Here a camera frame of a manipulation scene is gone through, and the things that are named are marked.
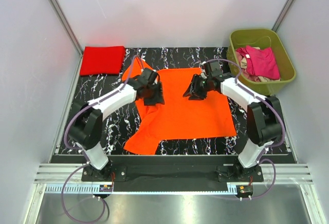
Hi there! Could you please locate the orange t shirt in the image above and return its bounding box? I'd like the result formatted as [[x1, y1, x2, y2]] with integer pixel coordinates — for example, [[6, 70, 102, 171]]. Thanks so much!
[[124, 68, 236, 155]]

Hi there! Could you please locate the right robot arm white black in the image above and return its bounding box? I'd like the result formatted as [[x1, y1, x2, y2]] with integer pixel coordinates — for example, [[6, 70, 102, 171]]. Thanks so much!
[[183, 59, 285, 180]]

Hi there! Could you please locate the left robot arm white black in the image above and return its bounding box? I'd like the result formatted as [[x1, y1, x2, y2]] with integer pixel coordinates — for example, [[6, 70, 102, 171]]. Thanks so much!
[[64, 68, 165, 180]]

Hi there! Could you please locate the pink t shirt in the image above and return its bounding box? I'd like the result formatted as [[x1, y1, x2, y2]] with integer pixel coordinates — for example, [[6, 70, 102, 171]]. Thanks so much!
[[235, 45, 281, 81]]

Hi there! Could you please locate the red folded t shirt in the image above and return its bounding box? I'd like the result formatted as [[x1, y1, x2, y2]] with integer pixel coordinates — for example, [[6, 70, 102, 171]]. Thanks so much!
[[80, 46, 125, 76]]

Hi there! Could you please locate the olive green plastic bin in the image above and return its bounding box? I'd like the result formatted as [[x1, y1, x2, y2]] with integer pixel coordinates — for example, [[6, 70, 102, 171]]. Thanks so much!
[[227, 28, 296, 96]]

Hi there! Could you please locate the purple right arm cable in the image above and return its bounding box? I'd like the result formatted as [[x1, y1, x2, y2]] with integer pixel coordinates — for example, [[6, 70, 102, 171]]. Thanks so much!
[[202, 59, 286, 200]]

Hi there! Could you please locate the left corner aluminium post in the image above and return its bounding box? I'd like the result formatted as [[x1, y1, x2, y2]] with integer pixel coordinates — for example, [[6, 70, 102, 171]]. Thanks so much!
[[48, 0, 83, 56]]

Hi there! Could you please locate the corner aluminium post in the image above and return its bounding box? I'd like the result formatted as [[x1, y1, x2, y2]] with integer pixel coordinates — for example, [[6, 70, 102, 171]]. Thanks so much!
[[272, 0, 295, 32], [48, 0, 83, 56]]

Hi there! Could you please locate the right corner aluminium post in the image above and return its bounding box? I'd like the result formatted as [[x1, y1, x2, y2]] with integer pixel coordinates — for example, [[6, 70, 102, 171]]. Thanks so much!
[[272, 0, 295, 32]]

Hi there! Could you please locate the white slotted cable duct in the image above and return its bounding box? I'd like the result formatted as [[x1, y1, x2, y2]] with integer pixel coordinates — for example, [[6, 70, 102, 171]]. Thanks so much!
[[45, 183, 237, 195]]

